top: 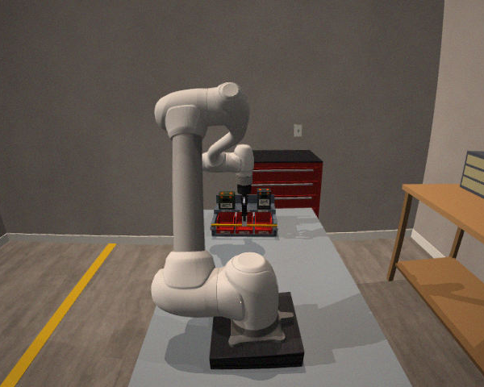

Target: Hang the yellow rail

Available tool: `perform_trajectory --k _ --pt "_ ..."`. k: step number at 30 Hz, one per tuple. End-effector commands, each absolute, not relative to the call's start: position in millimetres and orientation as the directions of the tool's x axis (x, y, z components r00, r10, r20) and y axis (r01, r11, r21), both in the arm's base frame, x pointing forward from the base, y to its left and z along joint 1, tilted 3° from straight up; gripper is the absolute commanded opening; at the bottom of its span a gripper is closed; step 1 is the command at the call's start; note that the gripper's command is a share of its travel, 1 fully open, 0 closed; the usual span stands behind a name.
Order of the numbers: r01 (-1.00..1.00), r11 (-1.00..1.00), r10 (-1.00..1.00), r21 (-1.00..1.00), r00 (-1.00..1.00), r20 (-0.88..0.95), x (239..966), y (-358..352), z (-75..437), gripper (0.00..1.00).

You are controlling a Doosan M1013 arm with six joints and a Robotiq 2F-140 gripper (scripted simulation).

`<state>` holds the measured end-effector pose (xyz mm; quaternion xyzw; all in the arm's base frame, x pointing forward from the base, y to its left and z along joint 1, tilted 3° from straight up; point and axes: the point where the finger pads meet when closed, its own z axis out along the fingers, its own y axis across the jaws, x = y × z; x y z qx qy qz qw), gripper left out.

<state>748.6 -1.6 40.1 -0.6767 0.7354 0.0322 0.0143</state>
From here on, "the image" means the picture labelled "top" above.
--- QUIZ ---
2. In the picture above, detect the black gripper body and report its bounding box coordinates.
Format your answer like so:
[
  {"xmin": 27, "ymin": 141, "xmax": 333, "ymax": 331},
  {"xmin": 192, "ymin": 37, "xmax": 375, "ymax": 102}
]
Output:
[{"xmin": 237, "ymin": 185, "xmax": 251, "ymax": 202}]

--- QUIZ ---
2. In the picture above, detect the red open bin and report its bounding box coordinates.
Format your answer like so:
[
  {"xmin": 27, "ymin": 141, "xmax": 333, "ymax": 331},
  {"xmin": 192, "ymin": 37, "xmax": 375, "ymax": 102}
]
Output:
[
  {"xmin": 236, "ymin": 212, "xmax": 253, "ymax": 234},
  {"xmin": 216, "ymin": 212, "xmax": 236, "ymax": 234},
  {"xmin": 255, "ymin": 212, "xmax": 272, "ymax": 234}
]

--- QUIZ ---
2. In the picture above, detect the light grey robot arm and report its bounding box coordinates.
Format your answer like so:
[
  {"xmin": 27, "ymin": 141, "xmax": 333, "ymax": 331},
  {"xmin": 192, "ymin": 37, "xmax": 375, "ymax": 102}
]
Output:
[{"xmin": 151, "ymin": 82, "xmax": 294, "ymax": 347}]

